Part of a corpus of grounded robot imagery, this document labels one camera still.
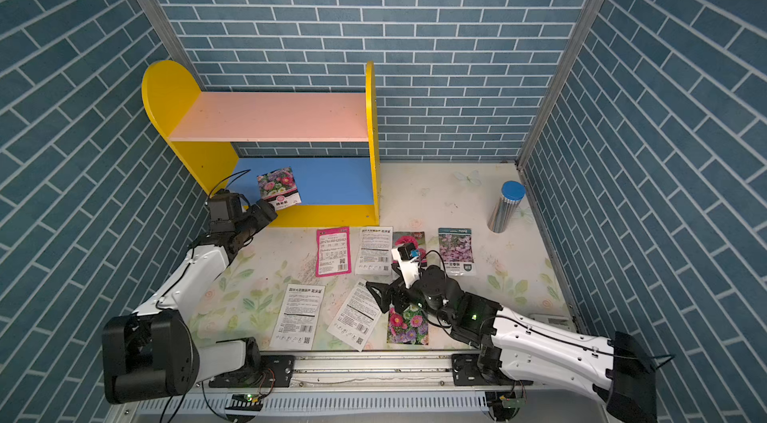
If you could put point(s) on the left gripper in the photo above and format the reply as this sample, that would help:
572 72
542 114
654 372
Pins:
259 215

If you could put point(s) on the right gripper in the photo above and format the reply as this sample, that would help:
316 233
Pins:
384 301

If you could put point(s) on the candy chrysanthemum seed bag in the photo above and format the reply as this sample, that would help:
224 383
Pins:
279 188

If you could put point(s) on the green gourd seed bag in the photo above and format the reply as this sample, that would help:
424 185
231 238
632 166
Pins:
357 318

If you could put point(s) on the white text gourd seed bag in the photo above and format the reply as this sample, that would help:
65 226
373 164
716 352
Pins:
374 255

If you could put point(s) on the colourful flower seed bag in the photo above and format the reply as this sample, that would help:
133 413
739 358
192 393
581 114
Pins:
408 327

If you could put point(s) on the red peony seed bag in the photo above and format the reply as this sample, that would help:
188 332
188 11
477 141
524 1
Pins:
416 238

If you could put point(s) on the pink-bordered seed bag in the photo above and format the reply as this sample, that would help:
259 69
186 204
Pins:
333 255

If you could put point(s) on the purple flower seed bag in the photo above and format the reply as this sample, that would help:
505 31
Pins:
456 250

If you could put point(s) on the white back-side seed bag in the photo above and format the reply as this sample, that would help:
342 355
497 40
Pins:
298 319

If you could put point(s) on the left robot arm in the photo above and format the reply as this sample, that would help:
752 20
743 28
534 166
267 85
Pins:
151 353

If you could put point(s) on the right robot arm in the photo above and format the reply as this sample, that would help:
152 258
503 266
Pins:
616 371

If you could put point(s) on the yellow wooden shelf unit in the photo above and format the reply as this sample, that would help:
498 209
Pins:
329 140

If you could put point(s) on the floral table mat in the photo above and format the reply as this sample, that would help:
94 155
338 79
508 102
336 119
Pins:
513 267

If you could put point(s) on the steel bottle blue cap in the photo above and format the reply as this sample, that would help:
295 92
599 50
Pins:
512 194

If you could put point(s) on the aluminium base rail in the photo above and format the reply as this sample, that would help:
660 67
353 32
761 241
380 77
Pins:
381 386

